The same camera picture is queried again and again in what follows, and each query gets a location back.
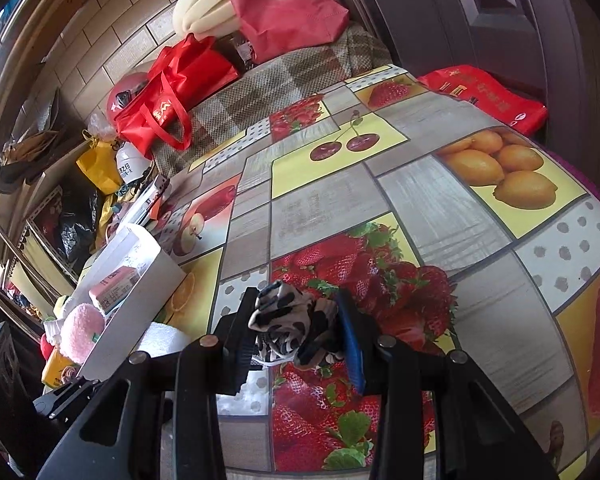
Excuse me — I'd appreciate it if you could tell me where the white helmet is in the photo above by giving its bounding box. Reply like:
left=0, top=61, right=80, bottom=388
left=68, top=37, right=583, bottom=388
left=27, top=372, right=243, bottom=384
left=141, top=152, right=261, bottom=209
left=116, top=142, right=151, bottom=184

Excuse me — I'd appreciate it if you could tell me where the pink tissue pack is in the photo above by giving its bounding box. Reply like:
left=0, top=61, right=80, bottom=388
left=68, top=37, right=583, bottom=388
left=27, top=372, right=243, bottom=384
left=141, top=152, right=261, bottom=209
left=88, top=266, right=140, bottom=314

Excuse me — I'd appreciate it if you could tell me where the white carton box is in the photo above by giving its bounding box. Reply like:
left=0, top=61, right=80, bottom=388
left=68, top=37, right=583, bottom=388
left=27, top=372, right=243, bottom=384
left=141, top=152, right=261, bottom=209
left=120, top=174, right=170, bottom=226

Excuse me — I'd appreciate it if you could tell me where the fruit pattern tablecloth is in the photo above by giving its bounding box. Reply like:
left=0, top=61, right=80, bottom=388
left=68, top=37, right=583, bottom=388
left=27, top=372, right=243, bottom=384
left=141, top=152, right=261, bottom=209
left=142, top=65, right=600, bottom=479

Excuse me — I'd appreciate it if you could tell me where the white foam sheet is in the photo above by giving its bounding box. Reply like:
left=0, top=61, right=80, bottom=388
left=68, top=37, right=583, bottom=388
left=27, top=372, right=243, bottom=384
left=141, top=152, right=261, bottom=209
left=135, top=322, right=192, bottom=358

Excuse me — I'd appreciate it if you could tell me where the red plastic bag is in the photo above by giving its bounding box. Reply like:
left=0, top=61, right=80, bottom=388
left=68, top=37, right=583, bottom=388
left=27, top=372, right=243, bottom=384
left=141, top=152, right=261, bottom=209
left=417, top=65, right=548, bottom=136

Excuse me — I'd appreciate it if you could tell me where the pink plush ball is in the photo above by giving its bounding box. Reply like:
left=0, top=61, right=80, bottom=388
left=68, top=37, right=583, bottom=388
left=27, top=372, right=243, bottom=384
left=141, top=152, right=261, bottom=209
left=59, top=304, right=106, bottom=364

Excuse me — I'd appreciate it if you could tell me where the yellow shopping bag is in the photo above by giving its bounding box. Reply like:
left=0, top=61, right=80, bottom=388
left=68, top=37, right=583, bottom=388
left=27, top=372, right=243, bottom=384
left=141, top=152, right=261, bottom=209
left=76, top=138, right=122, bottom=195

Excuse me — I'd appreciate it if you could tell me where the red helmet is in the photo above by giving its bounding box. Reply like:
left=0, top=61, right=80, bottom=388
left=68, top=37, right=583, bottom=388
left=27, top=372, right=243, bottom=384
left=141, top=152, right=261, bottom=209
left=105, top=72, right=148, bottom=124

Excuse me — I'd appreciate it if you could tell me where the black white patterned cloth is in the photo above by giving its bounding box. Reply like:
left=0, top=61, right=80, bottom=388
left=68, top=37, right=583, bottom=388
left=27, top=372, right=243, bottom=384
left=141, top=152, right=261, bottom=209
left=248, top=281, right=344, bottom=370

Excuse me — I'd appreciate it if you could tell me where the dark red fabric bag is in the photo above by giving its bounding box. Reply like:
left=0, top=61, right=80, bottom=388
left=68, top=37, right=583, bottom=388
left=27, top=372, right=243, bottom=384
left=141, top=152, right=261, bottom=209
left=230, top=0, right=349, bottom=64

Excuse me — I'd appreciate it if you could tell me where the red tote bag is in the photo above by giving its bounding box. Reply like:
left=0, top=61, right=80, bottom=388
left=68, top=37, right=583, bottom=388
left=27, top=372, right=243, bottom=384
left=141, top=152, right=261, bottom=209
left=114, top=35, right=239, bottom=158

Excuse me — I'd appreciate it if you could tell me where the red plush apple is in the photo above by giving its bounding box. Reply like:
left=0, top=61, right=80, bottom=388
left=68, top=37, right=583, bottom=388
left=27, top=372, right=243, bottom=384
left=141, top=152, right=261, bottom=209
left=40, top=334, right=55, bottom=361

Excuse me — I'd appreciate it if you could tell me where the yellow small box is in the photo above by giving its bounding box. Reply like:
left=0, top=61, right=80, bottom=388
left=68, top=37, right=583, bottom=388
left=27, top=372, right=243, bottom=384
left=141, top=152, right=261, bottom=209
left=41, top=349, right=74, bottom=389

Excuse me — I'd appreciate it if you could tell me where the plaid covered box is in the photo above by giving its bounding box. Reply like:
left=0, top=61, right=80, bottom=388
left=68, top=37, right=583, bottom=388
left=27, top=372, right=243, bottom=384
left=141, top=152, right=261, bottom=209
left=152, top=23, right=392, bottom=177

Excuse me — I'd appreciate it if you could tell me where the black plastic bag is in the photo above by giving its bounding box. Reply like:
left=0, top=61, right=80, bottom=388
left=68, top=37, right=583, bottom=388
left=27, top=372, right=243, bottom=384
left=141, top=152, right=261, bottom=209
left=56, top=183, right=104, bottom=274

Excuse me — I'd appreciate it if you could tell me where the dark wooden door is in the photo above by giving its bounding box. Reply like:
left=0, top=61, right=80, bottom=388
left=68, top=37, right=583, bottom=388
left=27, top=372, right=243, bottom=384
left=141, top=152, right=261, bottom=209
left=340, top=0, right=600, bottom=168

